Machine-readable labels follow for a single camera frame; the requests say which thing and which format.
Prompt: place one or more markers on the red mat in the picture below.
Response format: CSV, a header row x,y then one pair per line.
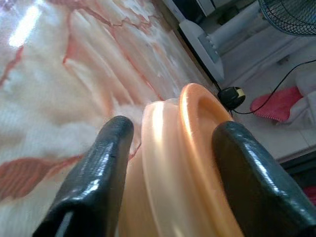
x,y
276,103

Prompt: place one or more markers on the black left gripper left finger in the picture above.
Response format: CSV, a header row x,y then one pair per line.
x,y
98,172

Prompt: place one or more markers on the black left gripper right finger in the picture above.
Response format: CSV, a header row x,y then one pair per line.
x,y
249,177

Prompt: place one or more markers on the white cloth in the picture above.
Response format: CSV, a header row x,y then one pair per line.
x,y
306,98

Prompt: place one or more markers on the black and yellow tape measure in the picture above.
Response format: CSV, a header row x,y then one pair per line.
x,y
230,97

